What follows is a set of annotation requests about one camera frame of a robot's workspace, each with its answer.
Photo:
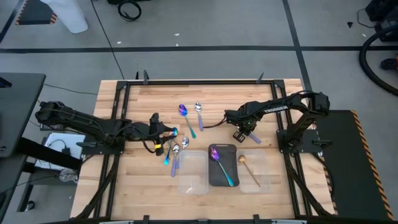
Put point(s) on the black frame clamp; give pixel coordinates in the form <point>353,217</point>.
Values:
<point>260,79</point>
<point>145,77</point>

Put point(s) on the small hazard-striped black mat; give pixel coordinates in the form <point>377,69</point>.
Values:
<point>34,12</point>

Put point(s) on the black caster wheel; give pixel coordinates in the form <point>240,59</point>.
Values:
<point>30,206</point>

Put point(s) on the iridescent rainbow spoon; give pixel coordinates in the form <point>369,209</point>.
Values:
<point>168,155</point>
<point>183,109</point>
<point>214,154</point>

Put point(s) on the large hazard-striped black mat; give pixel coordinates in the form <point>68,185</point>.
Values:
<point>354,171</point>

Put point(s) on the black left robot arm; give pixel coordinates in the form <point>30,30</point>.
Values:
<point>87,121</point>

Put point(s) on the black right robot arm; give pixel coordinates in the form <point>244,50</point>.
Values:
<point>280,107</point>

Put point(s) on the black side desk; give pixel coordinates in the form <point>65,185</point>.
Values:
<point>18,109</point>

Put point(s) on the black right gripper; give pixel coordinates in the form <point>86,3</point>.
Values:
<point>241,116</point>

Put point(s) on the black shoe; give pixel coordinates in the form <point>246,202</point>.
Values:
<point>388,63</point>

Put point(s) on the clear plastic bin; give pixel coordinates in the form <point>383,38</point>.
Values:
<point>261,161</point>
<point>192,183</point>

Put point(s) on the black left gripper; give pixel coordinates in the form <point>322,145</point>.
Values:
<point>146,130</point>

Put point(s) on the gold spoon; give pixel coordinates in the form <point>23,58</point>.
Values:
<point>242,159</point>

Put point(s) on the black equipment box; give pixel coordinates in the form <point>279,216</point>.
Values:
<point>384,9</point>

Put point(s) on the small black floor scrap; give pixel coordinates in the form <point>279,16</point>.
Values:
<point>350,24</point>

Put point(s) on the smoke grey plastic bin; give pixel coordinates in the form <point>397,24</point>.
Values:
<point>228,155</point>

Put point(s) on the black aluminium table frame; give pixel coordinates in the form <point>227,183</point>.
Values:
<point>202,82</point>

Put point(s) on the white floor stand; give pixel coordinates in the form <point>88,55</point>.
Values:
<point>68,15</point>

